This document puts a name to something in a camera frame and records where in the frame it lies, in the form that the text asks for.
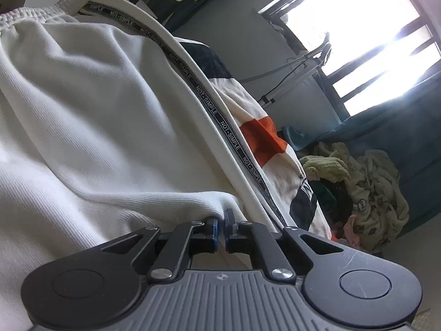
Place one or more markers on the green cloth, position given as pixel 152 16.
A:
pixel 320 194

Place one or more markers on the dark patterned cloth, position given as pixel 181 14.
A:
pixel 339 200

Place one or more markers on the pink cloth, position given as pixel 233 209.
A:
pixel 350 229

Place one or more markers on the garment steamer stand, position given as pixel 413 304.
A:
pixel 293 72

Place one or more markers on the white pants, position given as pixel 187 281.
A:
pixel 86 110

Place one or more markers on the white orange navy garment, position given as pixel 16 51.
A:
pixel 262 134

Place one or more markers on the dark framed window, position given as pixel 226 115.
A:
pixel 361 24

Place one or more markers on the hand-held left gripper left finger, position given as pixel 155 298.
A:
pixel 213 235

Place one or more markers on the pile of yellow-green clothes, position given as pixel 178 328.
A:
pixel 375 179

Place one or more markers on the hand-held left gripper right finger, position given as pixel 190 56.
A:
pixel 228 226

